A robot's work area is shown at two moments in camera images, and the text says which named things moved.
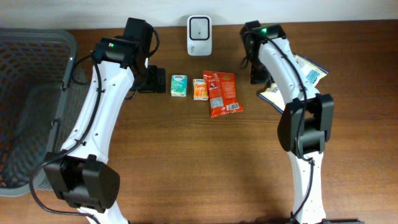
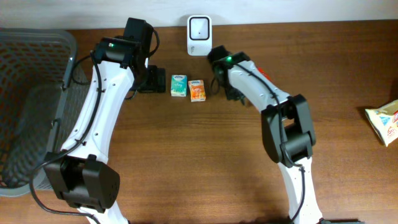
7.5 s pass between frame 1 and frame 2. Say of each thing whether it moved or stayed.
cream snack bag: moved
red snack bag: moved
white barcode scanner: stayed
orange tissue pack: moved
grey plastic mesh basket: stayed
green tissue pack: stayed
